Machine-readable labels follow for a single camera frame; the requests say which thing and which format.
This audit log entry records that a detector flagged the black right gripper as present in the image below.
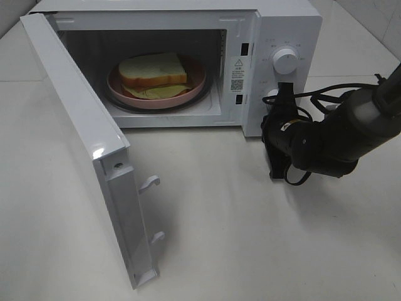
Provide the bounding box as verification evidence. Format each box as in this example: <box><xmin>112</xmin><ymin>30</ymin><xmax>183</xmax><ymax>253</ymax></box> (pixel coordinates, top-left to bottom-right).
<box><xmin>261</xmin><ymin>82</ymin><xmax>313</xmax><ymax>179</ymax></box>

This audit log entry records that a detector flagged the white timer knob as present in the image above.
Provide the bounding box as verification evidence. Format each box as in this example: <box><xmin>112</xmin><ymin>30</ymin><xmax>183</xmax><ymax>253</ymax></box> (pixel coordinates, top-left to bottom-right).
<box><xmin>265</xmin><ymin>88</ymin><xmax>281</xmax><ymax>109</ymax></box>

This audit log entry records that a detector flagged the pink plate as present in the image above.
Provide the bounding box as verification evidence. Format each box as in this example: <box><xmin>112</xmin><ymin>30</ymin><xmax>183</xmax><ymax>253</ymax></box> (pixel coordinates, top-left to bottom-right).
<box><xmin>107</xmin><ymin>55</ymin><xmax>207</xmax><ymax>110</ymax></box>

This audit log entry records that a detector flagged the sandwich with white bread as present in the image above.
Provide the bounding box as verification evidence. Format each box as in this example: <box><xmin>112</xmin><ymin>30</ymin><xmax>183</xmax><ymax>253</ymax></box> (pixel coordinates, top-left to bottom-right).
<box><xmin>118</xmin><ymin>53</ymin><xmax>192</xmax><ymax>100</ymax></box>

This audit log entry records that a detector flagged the white microwave door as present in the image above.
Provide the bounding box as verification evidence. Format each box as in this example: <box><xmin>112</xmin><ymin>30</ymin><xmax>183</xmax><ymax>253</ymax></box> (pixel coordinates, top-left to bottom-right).
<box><xmin>21</xmin><ymin>13</ymin><xmax>165</xmax><ymax>289</ymax></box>

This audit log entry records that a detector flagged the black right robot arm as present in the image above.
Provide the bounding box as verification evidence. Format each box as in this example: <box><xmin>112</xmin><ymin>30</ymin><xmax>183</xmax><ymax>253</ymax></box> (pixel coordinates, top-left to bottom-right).
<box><xmin>261</xmin><ymin>68</ymin><xmax>400</xmax><ymax>186</ymax></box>

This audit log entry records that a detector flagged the upper white power knob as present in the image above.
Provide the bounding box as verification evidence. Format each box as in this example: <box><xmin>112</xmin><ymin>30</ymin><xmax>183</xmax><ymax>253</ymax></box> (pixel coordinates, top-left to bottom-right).
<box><xmin>272</xmin><ymin>46</ymin><xmax>298</xmax><ymax>75</ymax></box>

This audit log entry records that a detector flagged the white warning label sticker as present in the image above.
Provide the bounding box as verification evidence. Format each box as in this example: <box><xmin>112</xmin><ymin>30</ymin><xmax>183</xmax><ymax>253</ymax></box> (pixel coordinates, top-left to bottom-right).
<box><xmin>229</xmin><ymin>56</ymin><xmax>250</xmax><ymax>94</ymax></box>

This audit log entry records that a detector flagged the white microwave oven body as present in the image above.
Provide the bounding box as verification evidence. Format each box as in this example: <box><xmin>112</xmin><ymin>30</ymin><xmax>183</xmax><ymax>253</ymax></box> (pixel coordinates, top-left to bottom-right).
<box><xmin>27</xmin><ymin>1</ymin><xmax>322</xmax><ymax>137</ymax></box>

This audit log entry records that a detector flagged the glass turntable tray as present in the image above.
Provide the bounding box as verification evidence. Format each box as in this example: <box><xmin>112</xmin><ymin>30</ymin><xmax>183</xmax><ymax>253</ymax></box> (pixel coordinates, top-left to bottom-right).
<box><xmin>103</xmin><ymin>73</ymin><xmax>214</xmax><ymax>114</ymax></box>

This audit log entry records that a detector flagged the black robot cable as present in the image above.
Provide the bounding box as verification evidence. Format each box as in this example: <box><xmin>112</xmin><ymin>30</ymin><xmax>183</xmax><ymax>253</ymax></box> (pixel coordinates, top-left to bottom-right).
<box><xmin>261</xmin><ymin>73</ymin><xmax>386</xmax><ymax>185</ymax></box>

